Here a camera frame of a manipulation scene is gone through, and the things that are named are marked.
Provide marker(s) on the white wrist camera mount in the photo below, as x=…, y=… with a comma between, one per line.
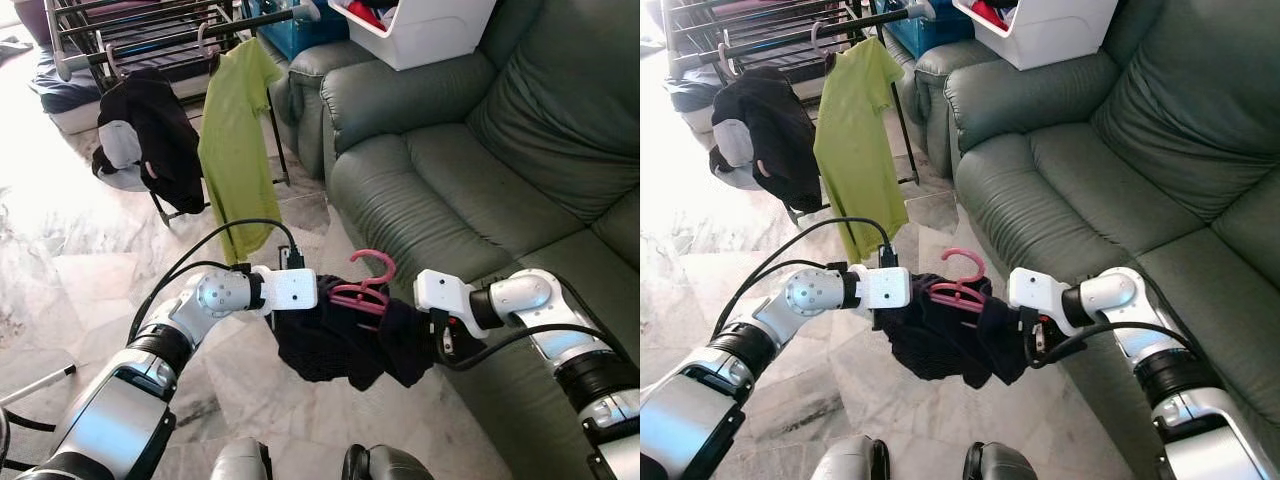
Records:
x=885, y=287
x=440, y=290
x=1035, y=288
x=290, y=288

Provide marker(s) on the plain black garment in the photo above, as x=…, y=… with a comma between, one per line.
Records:
x=330, y=345
x=940, y=345

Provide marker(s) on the red cloth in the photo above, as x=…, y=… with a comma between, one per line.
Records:
x=365, y=12
x=990, y=12

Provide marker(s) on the grey right robot leg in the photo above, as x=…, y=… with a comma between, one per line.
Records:
x=390, y=465
x=1005, y=465

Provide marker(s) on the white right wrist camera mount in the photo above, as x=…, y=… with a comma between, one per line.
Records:
x=440, y=290
x=1035, y=288

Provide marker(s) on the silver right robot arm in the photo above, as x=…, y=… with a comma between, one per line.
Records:
x=530, y=295
x=1115, y=292

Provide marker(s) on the black and white hoodie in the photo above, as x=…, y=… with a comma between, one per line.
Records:
x=165, y=140
x=780, y=140

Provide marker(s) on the metal clothes drying rack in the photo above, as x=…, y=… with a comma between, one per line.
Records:
x=180, y=33
x=790, y=35

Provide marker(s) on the pink plastic clothes hanger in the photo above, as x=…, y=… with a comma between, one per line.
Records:
x=360, y=293
x=955, y=292
x=203, y=40
x=816, y=40
x=109, y=60
x=724, y=60

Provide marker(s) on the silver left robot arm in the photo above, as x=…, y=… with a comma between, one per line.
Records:
x=110, y=420
x=700, y=420

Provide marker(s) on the green T-shirt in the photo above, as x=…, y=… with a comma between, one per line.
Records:
x=855, y=150
x=235, y=150

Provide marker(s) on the dark green leather sofa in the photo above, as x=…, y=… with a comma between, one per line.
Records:
x=1100, y=160
x=480, y=160

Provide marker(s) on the blue crate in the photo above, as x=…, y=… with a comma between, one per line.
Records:
x=925, y=32
x=300, y=35

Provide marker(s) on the grey left robot leg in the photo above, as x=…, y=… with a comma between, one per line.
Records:
x=240, y=462
x=845, y=460

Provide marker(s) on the white storage bin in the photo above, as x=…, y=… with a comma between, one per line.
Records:
x=1050, y=35
x=430, y=35

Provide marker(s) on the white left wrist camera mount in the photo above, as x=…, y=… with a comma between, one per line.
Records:
x=885, y=287
x=290, y=288

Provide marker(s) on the grey robot leg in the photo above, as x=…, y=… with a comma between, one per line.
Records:
x=390, y=465
x=845, y=460
x=1005, y=465
x=240, y=462

